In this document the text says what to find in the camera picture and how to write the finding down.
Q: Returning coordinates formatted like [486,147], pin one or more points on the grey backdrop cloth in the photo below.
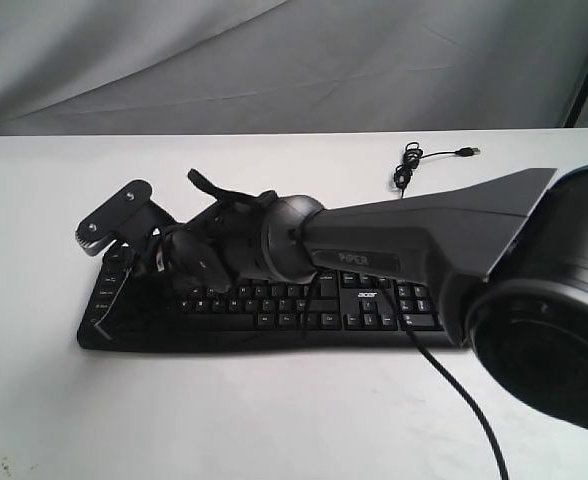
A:
[240,67]

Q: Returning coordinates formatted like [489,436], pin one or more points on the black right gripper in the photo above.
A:
[216,249]

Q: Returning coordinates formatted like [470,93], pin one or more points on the black acer keyboard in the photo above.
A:
[343,311]

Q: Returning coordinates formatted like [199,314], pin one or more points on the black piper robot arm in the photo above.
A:
[506,261]

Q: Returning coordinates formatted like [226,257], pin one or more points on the silver black wrist camera mount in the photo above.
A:
[128,217]

